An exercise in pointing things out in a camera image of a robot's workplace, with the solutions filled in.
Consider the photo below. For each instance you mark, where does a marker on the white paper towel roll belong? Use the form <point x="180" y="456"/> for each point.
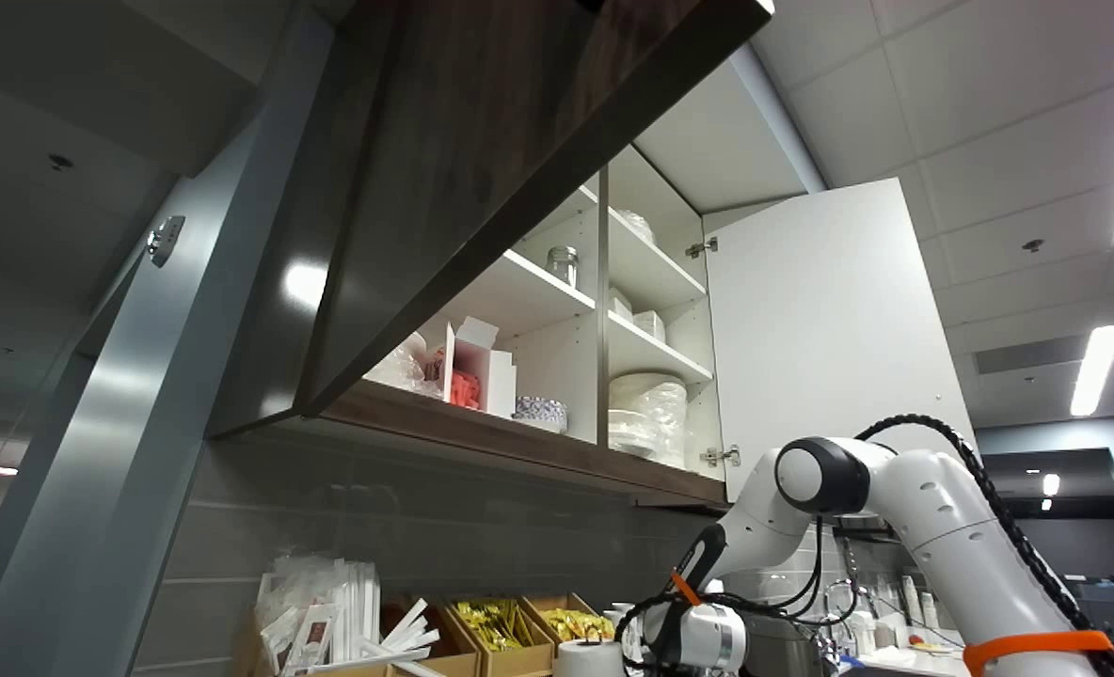
<point x="587" y="665"/>

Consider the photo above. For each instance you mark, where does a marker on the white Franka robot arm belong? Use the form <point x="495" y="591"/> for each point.
<point x="945" y="530"/>

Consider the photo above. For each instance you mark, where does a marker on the red and white box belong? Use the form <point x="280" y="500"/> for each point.
<point x="495" y="377"/>

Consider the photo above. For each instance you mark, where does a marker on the patterned bowl stack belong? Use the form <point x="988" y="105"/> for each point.
<point x="538" y="416"/>

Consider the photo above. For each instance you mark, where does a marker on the tall plastic wrapped plate stack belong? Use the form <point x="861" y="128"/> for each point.
<point x="649" y="418"/>

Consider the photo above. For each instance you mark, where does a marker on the white bowl stack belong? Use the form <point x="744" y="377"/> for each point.
<point x="634" y="229"/>

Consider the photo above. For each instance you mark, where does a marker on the overhead kitchen cabinet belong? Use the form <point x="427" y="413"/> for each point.
<point x="456" y="438"/>

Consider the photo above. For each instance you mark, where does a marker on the open cabinet door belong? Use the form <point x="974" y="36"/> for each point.
<point x="485" y="152"/>
<point x="822" y="324"/>

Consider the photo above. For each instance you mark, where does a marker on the yellow sweetener packet pile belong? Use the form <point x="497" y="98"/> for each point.
<point x="577" y="624"/>
<point x="488" y="627"/>

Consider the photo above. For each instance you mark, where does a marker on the tiered wooden condiment organizer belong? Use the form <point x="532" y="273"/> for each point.
<point x="456" y="659"/>

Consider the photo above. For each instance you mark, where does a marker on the white plastic bag stack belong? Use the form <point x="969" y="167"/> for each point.
<point x="334" y="615"/>

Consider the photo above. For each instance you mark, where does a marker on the round metal knob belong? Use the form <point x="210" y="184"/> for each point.
<point x="162" y="244"/>

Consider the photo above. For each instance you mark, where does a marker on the long ceiling light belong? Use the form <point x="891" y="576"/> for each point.
<point x="1098" y="369"/>

